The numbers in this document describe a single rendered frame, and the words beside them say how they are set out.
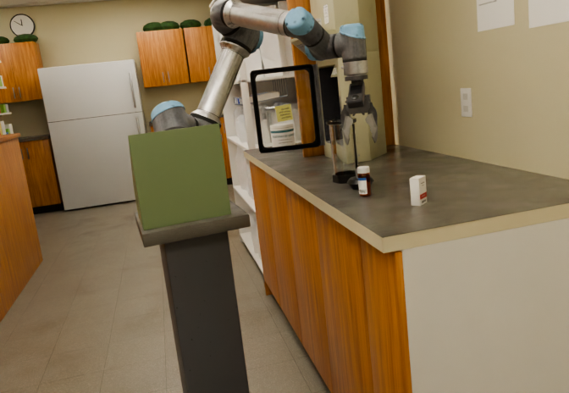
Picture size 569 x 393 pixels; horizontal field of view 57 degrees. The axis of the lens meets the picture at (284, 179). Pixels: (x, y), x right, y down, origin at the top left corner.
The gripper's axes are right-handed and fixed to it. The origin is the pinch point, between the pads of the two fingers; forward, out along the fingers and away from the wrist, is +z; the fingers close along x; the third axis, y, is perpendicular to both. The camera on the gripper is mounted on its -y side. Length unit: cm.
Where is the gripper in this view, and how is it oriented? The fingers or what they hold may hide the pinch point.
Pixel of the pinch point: (361, 141)
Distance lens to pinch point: 166.5
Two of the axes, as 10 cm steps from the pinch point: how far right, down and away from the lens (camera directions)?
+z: 1.1, 9.8, 1.8
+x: -9.7, 0.6, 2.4
